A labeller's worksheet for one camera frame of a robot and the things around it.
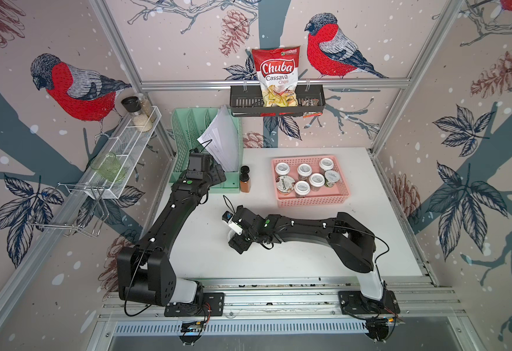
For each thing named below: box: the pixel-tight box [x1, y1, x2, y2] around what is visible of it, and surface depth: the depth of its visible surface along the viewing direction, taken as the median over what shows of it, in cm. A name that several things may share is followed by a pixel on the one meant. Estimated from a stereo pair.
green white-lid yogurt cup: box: [324, 169, 341, 188], surface depth 103 cm
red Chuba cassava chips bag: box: [251, 45, 301, 108], surface depth 83 cm
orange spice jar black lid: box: [239, 172, 251, 194], surface depth 103 cm
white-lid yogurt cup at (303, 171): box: [296, 163, 313, 182], surface depth 106 cm
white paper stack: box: [197, 105, 240, 172], surface depth 98 cm
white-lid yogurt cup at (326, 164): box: [318, 157, 335, 172], surface depth 109 cm
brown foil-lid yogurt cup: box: [275, 175, 296, 196], surface depth 103 cm
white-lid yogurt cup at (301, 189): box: [294, 179, 311, 199], surface depth 100 cm
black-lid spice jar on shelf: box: [120, 92, 156, 132], surface depth 85 cm
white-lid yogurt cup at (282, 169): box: [275, 162, 291, 177], surface depth 106 cm
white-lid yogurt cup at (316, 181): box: [308, 172, 326, 192], surface depth 103 cm
